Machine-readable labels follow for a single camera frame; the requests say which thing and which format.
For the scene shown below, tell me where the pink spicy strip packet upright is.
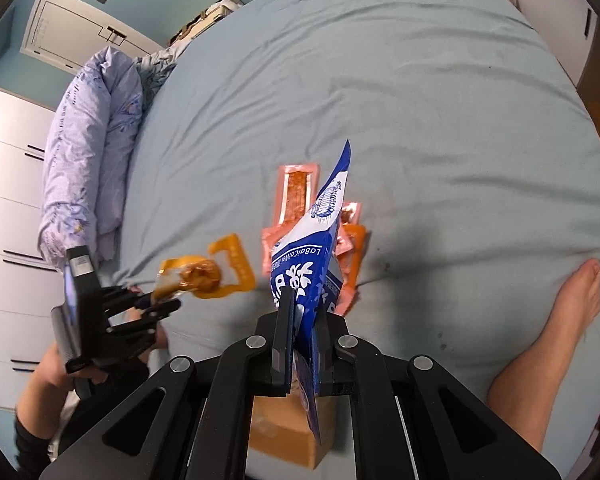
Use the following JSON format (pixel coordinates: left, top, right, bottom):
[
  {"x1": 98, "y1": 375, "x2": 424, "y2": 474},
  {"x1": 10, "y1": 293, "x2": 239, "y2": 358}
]
[{"x1": 273, "y1": 162, "x2": 320, "y2": 226}]

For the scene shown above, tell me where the light blue bed sheet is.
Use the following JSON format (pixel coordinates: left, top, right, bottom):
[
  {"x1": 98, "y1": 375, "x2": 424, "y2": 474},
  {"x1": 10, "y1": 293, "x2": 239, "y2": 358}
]
[{"x1": 99, "y1": 0, "x2": 600, "y2": 480}]

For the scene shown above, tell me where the orange snack packet with meat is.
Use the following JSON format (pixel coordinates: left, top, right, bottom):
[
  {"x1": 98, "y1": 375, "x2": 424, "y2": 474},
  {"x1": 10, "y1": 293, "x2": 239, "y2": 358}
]
[{"x1": 151, "y1": 233, "x2": 257, "y2": 304}]

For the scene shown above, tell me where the brown cardboard box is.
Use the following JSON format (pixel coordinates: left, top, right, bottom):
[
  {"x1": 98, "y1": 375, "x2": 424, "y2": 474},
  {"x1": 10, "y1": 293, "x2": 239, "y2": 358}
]
[{"x1": 249, "y1": 394, "x2": 337, "y2": 469}]

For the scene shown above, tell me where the blue white snack bag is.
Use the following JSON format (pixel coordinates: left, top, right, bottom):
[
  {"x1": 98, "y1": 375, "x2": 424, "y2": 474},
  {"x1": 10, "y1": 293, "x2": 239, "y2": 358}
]
[{"x1": 270, "y1": 144, "x2": 351, "y2": 442}]

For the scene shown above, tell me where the white door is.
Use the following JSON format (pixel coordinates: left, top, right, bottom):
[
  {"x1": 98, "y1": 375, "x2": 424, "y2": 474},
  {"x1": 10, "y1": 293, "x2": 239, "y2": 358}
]
[{"x1": 20, "y1": 0, "x2": 162, "y2": 75}]

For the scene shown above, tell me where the white drawer cabinet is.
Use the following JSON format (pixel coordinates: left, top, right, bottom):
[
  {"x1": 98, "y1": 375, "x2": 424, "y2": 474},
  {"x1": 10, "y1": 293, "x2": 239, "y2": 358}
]
[{"x1": 0, "y1": 90, "x2": 64, "y2": 408}]

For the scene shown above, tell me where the pink spicy strip packet left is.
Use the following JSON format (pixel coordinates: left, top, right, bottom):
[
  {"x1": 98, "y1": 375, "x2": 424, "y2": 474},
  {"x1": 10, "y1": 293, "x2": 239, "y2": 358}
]
[{"x1": 261, "y1": 223, "x2": 292, "y2": 276}]

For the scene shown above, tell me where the pink spicy strip packet right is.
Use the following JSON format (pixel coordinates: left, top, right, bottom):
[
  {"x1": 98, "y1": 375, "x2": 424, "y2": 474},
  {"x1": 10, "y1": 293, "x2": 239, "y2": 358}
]
[{"x1": 340, "y1": 202, "x2": 362, "y2": 226}]

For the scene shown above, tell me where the orange spicy strip packet under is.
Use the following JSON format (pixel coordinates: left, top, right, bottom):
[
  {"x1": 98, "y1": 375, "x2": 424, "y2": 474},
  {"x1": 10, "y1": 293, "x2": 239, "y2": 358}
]
[{"x1": 335, "y1": 224, "x2": 366, "y2": 316}]

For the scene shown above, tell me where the person's right foot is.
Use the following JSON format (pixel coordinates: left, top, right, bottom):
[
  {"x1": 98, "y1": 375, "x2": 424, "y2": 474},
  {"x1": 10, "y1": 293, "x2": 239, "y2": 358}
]
[{"x1": 486, "y1": 259, "x2": 600, "y2": 451}]

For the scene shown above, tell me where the person's left hand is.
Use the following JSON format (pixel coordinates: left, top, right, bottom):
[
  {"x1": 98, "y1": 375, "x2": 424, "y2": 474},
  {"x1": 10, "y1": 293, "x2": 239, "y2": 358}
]
[{"x1": 34, "y1": 303, "x2": 169, "y2": 391}]

